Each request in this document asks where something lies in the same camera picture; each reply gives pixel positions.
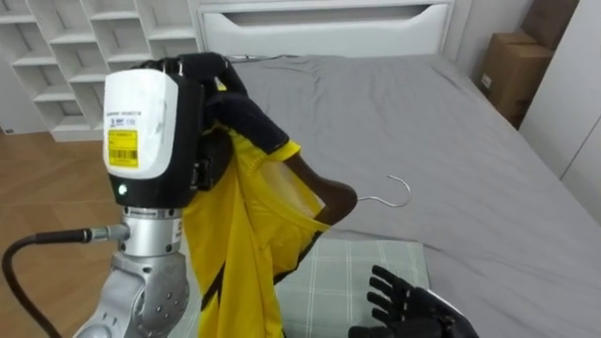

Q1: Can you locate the green checked pillow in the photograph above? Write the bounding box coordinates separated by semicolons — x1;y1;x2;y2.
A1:
168;237;431;338

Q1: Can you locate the white wardrobe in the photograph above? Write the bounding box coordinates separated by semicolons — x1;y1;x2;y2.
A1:
517;0;601;227

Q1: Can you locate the white shelf unit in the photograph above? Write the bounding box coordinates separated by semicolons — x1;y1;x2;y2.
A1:
0;0;204;144

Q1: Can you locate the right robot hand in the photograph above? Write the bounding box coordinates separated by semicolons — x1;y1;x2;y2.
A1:
347;265;481;338

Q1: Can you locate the grey bed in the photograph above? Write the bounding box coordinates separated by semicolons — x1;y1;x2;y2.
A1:
195;0;601;338

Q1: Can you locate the dark wooden clothes hanger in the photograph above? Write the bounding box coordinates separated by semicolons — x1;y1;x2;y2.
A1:
281;152;413;227

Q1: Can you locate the yellow shirt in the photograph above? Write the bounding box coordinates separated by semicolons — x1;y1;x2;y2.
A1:
180;82;332;338

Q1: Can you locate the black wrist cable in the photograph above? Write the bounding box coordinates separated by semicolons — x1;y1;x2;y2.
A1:
1;223;131;338

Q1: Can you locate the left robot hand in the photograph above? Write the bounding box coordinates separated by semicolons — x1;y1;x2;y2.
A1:
101;51;291;210

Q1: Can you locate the dark cardboard box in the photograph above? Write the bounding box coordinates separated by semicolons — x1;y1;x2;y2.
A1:
520;0;581;51

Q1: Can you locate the light cardboard box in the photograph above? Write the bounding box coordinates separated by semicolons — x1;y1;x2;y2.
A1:
477;31;556;131

